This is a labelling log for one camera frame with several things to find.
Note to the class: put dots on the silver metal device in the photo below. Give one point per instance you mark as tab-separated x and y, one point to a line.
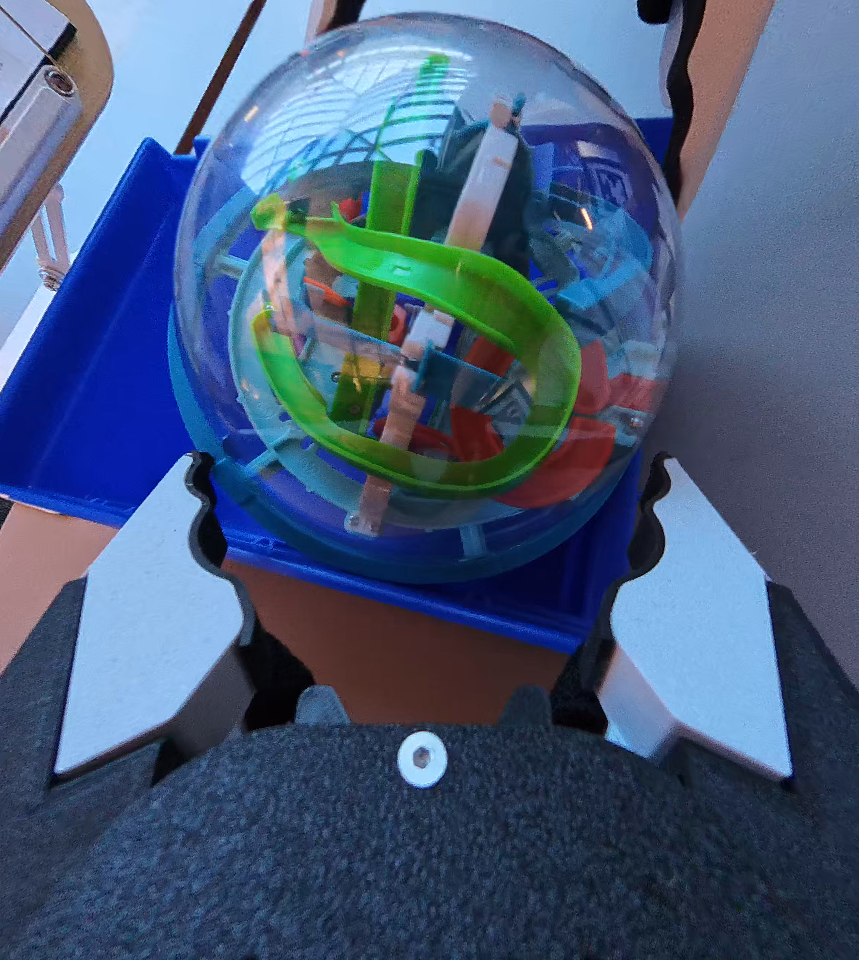
2	202

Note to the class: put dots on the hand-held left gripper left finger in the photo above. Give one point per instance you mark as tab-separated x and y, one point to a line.
152	622

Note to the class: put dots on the clear plastic maze ball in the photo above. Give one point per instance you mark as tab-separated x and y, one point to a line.
414	247

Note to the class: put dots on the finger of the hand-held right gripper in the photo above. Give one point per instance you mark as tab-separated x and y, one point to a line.
722	60
336	15

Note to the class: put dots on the blue plastic bin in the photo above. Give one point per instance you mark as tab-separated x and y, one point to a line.
92	390

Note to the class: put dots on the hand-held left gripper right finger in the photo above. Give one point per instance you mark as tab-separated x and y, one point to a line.
699	637

